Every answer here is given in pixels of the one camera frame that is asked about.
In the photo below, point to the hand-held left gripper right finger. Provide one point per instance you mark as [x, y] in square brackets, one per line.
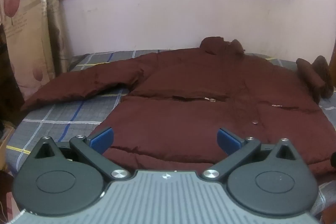
[227, 140]

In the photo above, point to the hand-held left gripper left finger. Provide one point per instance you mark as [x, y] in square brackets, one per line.
[101, 139]

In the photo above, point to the maroon puffer jacket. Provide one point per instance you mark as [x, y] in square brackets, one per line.
[183, 108]

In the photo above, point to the grey plaid bed sheet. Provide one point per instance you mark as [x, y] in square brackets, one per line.
[65, 119]

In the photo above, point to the floral beige curtain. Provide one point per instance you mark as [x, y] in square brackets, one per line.
[29, 16]

